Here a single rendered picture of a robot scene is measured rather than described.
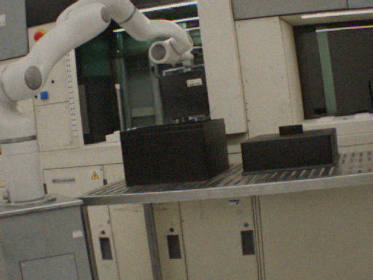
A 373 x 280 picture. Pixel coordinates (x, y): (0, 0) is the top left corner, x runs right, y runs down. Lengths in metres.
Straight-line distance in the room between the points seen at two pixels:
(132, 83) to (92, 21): 1.42
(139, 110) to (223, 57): 1.17
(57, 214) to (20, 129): 0.27
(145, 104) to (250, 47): 1.18
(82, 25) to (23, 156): 0.48
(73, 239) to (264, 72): 0.96
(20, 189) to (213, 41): 0.92
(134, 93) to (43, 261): 1.78
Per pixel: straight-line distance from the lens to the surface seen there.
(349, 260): 2.42
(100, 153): 2.57
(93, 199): 1.91
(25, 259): 1.83
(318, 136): 1.94
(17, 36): 2.73
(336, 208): 2.38
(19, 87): 1.84
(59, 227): 1.84
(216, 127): 2.10
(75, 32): 2.07
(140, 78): 3.44
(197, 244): 2.50
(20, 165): 1.87
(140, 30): 2.35
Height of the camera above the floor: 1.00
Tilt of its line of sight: 3 degrees down
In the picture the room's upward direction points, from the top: 7 degrees counter-clockwise
